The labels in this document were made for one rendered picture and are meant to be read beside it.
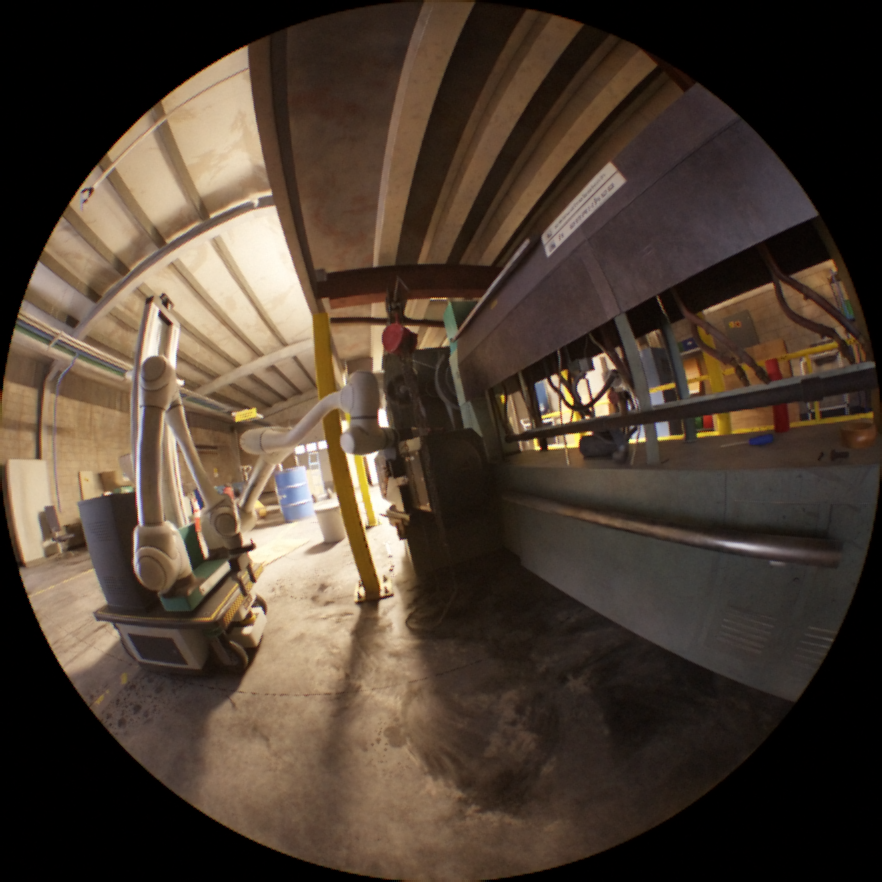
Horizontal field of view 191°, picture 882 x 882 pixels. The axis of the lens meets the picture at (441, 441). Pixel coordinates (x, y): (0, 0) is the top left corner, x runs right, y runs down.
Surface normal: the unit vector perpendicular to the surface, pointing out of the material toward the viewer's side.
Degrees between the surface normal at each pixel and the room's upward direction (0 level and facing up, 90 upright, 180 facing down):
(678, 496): 90
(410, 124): 180
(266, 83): 180
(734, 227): 90
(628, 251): 90
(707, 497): 90
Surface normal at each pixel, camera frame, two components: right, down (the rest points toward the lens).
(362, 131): 0.20, 0.98
